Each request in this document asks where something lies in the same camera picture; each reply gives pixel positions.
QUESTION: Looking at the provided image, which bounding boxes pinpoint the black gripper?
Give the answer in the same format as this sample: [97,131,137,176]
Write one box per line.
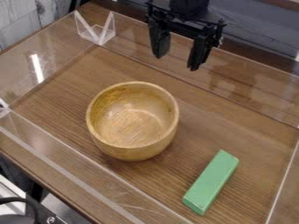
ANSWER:
[145,0,227,71]

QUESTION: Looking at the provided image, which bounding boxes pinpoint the green rectangular block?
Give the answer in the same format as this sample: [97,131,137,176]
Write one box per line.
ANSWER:
[181,150,239,216]

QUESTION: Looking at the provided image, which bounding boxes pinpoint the brown wooden bowl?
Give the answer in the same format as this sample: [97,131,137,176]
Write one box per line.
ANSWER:
[85,81,180,161]

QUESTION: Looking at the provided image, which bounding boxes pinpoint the clear acrylic tray walls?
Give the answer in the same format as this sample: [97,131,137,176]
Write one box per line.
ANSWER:
[0,5,299,224]

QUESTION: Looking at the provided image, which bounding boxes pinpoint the clear acrylic corner bracket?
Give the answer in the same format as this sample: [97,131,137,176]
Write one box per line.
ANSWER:
[73,10,116,46]

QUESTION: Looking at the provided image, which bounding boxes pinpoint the black metal table frame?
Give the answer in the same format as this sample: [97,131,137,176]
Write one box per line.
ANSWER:
[0,156,92,224]

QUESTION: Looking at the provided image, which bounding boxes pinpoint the black cable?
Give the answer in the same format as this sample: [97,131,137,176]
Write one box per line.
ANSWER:
[0,197,42,224]

